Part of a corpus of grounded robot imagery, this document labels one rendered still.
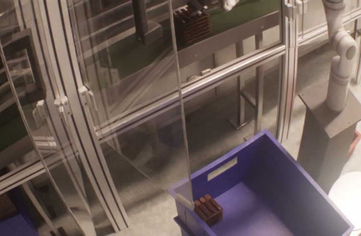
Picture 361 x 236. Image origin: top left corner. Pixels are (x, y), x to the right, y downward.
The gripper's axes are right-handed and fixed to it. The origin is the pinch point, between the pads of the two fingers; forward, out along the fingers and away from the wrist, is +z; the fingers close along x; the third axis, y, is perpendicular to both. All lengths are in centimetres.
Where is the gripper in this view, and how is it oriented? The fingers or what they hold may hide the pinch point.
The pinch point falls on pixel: (190, 15)
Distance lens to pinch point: 153.0
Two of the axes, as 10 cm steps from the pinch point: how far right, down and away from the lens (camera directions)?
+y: -6.7, -7.1, -2.1
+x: -5.4, 6.6, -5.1
